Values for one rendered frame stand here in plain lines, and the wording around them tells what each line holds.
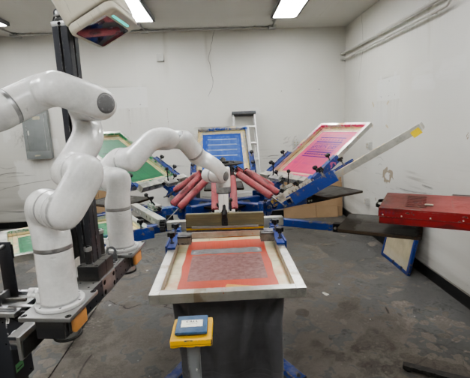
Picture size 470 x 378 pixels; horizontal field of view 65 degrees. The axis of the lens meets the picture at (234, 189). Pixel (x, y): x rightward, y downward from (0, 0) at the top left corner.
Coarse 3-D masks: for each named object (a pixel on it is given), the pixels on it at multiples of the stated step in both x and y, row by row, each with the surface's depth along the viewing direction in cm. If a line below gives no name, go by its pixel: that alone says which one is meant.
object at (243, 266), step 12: (240, 240) 203; (252, 240) 202; (252, 252) 184; (264, 252) 183; (228, 264) 169; (240, 264) 169; (252, 264) 168; (264, 264) 168; (228, 276) 156; (240, 276) 156; (252, 276) 155; (264, 276) 155
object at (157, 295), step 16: (288, 256) 166; (160, 272) 154; (288, 272) 153; (160, 288) 139; (208, 288) 138; (224, 288) 137; (240, 288) 137; (256, 288) 136; (272, 288) 136; (288, 288) 135; (304, 288) 136
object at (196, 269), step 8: (192, 248) 193; (200, 248) 192; (208, 248) 192; (216, 248) 191; (192, 256) 181; (200, 256) 180; (208, 256) 180; (216, 256) 179; (224, 256) 179; (184, 264) 171; (192, 264) 171; (200, 264) 171; (208, 264) 170; (216, 264) 170; (224, 264) 169; (184, 272) 162; (192, 272) 162; (200, 272) 161; (208, 272) 161; (216, 272) 160; (224, 272) 160; (184, 280) 153; (192, 280) 153; (200, 280) 153; (208, 280) 152; (216, 280) 152; (224, 280) 152; (184, 288) 146; (192, 288) 146; (200, 288) 146
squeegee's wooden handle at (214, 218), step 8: (192, 216) 189; (200, 216) 189; (208, 216) 189; (216, 216) 190; (232, 216) 190; (240, 216) 190; (248, 216) 190; (256, 216) 190; (192, 224) 190; (200, 224) 190; (208, 224) 190; (216, 224) 190; (232, 224) 191; (240, 224) 191; (248, 224) 191
